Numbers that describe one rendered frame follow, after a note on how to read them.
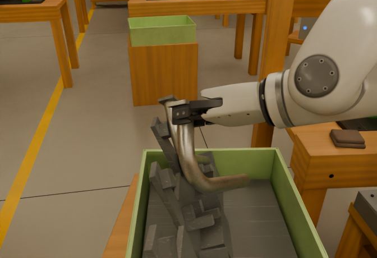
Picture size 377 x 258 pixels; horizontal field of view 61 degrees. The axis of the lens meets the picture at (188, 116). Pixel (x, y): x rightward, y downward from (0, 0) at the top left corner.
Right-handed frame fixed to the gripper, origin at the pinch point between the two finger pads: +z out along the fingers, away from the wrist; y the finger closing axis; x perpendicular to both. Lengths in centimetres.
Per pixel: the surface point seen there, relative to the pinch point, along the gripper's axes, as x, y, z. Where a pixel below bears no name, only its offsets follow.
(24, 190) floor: 10, -74, 190
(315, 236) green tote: 23.3, -30.5, -11.6
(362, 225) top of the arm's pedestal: 23, -59, -17
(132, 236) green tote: 22.4, -7.7, 20.9
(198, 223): 19.5, -12.6, 6.9
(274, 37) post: -55, -88, 13
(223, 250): 25.2, -16.7, 3.5
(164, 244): 20.3, 7.7, -0.7
